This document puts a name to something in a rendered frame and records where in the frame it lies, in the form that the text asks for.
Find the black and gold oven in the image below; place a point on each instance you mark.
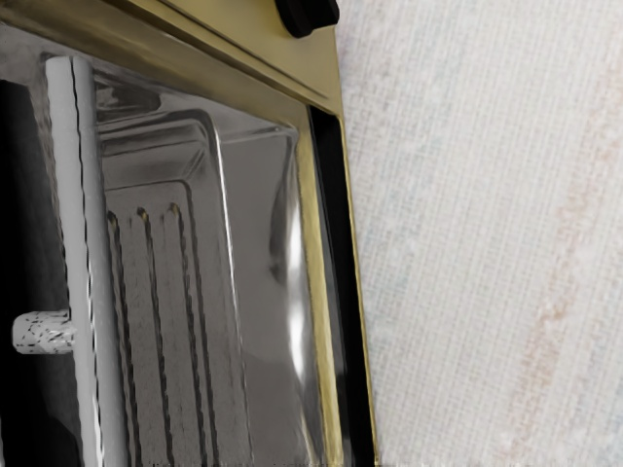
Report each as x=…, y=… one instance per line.
x=194, y=233

